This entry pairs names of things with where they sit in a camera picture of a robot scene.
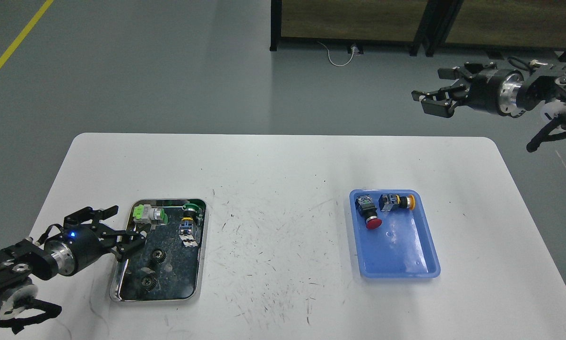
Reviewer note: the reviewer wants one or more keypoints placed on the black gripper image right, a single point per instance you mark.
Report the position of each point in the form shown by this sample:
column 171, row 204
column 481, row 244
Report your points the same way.
column 481, row 87

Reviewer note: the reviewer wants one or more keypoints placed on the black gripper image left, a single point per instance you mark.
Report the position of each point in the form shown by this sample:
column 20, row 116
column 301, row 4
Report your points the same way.
column 84, row 238

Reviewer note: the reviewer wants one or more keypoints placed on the black gear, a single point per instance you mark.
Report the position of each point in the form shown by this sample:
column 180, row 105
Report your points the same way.
column 158, row 256
column 148, row 282

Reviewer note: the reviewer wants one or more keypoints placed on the silver metal tray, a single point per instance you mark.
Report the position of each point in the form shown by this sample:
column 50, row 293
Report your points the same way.
column 179, row 276

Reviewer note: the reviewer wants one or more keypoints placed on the blue plastic tray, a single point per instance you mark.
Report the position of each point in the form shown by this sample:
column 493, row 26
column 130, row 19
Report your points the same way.
column 401, row 247

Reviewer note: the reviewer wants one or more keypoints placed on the black framed wooden cabinet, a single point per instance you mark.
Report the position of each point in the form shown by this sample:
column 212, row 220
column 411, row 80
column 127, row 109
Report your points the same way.
column 402, row 23

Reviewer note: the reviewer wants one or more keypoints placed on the black framed cabinet right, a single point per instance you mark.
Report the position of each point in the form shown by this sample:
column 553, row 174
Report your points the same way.
column 499, row 25

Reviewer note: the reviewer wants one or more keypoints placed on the red mushroom push button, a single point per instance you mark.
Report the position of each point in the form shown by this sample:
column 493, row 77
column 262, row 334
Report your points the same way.
column 368, row 211

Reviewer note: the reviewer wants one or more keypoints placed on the light green push button switch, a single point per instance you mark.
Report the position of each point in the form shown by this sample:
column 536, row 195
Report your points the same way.
column 145, row 214

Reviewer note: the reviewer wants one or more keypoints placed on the dark green push button switch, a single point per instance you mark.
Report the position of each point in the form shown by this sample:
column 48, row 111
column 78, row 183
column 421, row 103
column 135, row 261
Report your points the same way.
column 190, row 225

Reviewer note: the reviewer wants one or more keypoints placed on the yellow push button switch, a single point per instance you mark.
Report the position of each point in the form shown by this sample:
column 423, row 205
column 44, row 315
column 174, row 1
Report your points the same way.
column 391, row 202

